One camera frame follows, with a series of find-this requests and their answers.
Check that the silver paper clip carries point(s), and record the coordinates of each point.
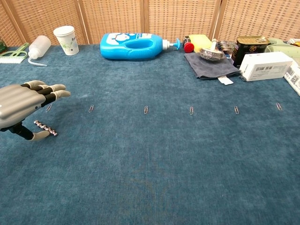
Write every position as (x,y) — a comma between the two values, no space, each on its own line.
(236,110)
(49,108)
(278,106)
(191,110)
(146,109)
(91,108)

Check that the blue table cloth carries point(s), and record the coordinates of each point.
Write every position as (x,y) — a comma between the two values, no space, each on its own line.
(150,152)

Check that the translucent squeeze wash bottle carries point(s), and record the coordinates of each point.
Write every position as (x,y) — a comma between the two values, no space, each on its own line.
(39,47)

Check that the yellow sponge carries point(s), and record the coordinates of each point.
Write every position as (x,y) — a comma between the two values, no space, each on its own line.
(199,42)

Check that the white paper cup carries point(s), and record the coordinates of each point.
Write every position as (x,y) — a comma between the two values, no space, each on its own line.
(68,42)

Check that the chain of silver magnetic balls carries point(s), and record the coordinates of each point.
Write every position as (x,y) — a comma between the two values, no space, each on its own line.
(43,126)

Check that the blue detergent pump bottle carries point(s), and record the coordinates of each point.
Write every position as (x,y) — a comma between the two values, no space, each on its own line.
(117,52)

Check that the black gold meat can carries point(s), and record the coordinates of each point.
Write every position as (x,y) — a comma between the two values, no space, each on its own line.
(248,50)

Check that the white cardboard box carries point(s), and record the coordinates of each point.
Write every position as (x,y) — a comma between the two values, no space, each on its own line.
(264,63)

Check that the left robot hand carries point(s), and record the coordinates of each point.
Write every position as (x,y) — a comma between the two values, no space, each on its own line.
(21,100)

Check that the grey folded cloth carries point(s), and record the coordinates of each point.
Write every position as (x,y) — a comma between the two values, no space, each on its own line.
(211,68)

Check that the wicker folding screen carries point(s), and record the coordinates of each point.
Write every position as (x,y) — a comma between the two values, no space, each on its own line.
(112,18)

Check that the small red capped object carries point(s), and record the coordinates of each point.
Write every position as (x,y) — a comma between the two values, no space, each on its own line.
(188,47)

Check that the green brush white bristles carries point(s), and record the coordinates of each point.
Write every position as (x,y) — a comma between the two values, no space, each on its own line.
(14,57)

